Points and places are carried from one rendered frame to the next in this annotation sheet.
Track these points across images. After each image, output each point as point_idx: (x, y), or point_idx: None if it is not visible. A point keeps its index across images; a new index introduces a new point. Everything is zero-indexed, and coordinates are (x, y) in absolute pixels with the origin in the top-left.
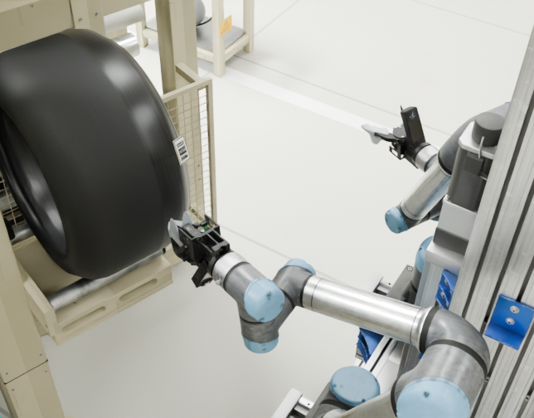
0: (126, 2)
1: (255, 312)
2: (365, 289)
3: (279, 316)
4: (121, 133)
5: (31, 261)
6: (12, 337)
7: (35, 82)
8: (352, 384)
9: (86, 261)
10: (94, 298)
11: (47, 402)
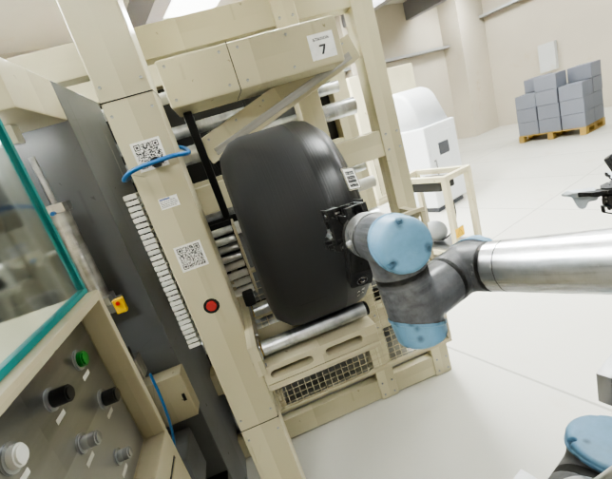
0: (354, 160)
1: (380, 249)
2: (609, 362)
3: (440, 287)
4: (290, 160)
5: (276, 331)
6: (240, 382)
7: (234, 141)
8: (609, 441)
9: (270, 288)
10: (303, 348)
11: (284, 463)
